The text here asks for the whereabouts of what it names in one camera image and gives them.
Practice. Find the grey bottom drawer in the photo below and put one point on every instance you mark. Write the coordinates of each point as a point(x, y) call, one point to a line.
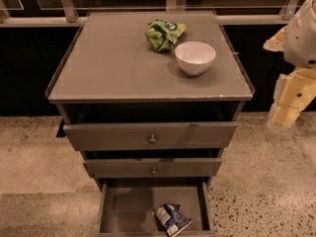
point(127, 208)

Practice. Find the blue chip bag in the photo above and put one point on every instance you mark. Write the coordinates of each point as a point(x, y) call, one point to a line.
point(172, 220)

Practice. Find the grey drawer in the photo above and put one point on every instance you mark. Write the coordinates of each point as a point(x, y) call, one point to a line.
point(135, 136)
point(141, 168)
point(127, 208)

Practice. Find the white ceramic bowl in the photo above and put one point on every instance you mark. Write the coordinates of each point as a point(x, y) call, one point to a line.
point(194, 57)

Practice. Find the brass drawer knob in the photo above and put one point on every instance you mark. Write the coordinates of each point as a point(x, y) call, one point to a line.
point(154, 171)
point(152, 139)

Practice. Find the grey top drawer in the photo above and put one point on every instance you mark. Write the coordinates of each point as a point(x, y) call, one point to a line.
point(135, 136)

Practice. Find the metal railing frame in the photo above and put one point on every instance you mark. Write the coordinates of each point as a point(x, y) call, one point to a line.
point(75, 13)

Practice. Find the brass top drawer knob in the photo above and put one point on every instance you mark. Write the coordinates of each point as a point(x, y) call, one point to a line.
point(152, 139)

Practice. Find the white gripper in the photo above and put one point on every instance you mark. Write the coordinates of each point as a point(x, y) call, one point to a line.
point(301, 39)

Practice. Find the grey drawer cabinet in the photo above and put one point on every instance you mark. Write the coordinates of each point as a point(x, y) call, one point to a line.
point(112, 75)

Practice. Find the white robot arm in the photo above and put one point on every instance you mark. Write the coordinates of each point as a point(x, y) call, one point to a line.
point(297, 41)

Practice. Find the brass middle drawer knob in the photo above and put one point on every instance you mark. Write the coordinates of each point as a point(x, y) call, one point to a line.
point(154, 171)

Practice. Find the green chip bag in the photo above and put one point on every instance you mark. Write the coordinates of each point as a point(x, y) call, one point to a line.
point(163, 35)

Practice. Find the grey middle drawer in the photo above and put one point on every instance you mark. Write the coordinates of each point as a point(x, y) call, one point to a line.
point(141, 168)

